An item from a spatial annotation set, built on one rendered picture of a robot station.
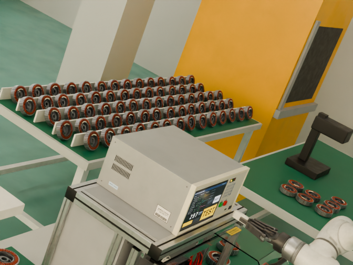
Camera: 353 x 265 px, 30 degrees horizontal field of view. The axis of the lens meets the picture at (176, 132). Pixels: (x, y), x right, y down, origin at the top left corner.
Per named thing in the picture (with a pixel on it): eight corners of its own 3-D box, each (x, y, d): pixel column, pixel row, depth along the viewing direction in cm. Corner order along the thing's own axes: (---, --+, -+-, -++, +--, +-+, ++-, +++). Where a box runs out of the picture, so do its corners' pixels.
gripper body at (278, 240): (278, 256, 241) (257, 243, 245) (287, 251, 248) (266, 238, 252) (286, 240, 238) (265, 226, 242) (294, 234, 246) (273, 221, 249)
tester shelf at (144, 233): (244, 218, 280) (248, 209, 278) (157, 261, 222) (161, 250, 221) (163, 168, 298) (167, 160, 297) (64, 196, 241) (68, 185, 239)
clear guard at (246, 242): (288, 264, 270) (294, 252, 268) (265, 281, 249) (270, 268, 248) (223, 223, 284) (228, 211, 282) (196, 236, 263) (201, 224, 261)
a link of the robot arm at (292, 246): (299, 261, 246) (285, 252, 249) (309, 240, 243) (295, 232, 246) (290, 267, 238) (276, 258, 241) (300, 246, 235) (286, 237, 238)
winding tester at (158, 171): (231, 211, 270) (250, 167, 264) (176, 236, 233) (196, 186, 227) (157, 165, 287) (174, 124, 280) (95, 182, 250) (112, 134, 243)
